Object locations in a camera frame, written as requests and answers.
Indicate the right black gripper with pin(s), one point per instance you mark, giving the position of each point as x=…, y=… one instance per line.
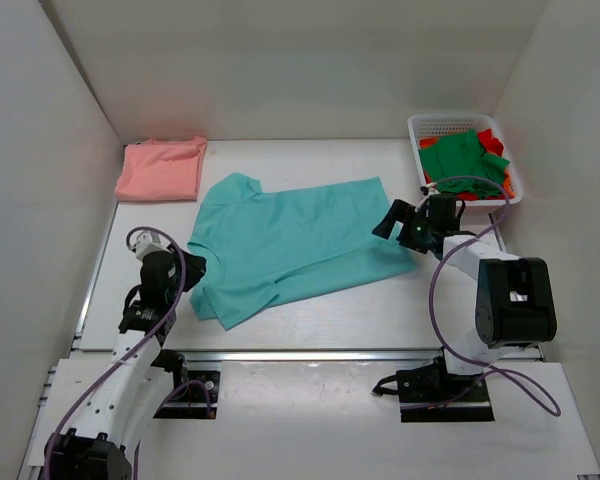
x=403, y=213

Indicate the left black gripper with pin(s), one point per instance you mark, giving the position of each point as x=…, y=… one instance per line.
x=197, y=268

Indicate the teal t shirt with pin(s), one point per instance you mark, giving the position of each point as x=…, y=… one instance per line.
x=268, y=249

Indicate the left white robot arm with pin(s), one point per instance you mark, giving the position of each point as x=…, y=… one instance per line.
x=98, y=436

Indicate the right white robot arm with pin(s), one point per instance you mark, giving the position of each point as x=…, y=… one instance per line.
x=513, y=307

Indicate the white plastic basket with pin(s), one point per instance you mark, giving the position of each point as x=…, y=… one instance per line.
x=439, y=124

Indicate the folded pink t shirt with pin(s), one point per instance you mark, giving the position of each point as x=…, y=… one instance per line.
x=161, y=171

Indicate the red orange t shirt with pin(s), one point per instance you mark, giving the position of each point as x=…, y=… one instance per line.
x=471, y=189

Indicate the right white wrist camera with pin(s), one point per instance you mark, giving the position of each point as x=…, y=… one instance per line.
x=429, y=189

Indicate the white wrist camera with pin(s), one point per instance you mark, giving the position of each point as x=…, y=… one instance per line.
x=146, y=243
x=429, y=189

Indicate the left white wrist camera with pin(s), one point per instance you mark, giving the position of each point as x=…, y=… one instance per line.
x=146, y=243

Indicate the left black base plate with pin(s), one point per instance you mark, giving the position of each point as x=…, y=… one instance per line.
x=198, y=400

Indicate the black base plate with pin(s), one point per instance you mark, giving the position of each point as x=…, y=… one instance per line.
x=198, y=400
x=430, y=394

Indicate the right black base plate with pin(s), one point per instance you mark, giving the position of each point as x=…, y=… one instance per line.
x=430, y=394

